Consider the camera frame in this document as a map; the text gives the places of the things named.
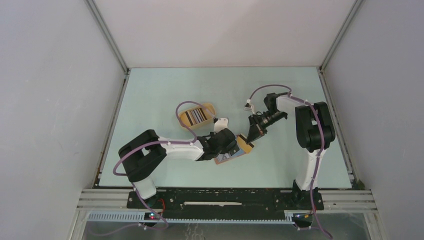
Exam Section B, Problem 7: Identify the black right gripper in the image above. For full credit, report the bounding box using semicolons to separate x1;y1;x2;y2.
246;110;286;145

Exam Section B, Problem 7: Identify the silver VIP credit card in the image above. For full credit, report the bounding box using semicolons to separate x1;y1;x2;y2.
215;153;232;164

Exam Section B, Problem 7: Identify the pink leather card holder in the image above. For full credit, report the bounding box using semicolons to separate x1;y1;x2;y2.
214;134;255;165

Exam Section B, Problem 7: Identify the yellow credit card black stripe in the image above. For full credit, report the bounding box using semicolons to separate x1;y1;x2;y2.
236;133;255;155

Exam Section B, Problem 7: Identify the beige oval card tray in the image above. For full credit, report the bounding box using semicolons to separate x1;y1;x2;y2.
178;102;216;130

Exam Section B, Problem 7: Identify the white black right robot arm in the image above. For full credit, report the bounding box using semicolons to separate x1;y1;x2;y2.
246;92;336;209

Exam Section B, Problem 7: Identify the stack of grey cards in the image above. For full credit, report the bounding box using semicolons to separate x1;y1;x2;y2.
184;107;208;126

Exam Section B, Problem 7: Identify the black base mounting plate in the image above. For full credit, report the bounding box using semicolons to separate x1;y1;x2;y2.
126;187;324;220

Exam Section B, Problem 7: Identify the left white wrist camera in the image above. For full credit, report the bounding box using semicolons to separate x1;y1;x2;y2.
213;117;229;134

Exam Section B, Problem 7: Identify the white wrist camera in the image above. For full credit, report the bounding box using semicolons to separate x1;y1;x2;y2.
213;117;229;134
243;99;255;113

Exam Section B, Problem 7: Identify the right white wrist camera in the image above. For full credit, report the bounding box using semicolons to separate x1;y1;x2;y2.
243;99;255;113

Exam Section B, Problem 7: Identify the aluminium frame rail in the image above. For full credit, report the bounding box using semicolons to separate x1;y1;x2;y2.
77;187;377;213

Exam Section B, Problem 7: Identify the white perforated cable duct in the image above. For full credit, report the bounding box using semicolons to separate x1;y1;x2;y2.
86;211;294;224

